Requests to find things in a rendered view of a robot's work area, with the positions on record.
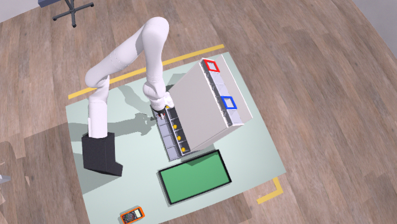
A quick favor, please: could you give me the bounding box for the orange pocket multimeter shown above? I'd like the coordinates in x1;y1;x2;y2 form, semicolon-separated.
121;207;145;224

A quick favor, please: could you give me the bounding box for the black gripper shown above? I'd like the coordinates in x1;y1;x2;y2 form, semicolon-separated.
153;106;166;120

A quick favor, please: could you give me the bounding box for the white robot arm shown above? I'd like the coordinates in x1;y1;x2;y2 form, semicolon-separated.
85;17;174;138

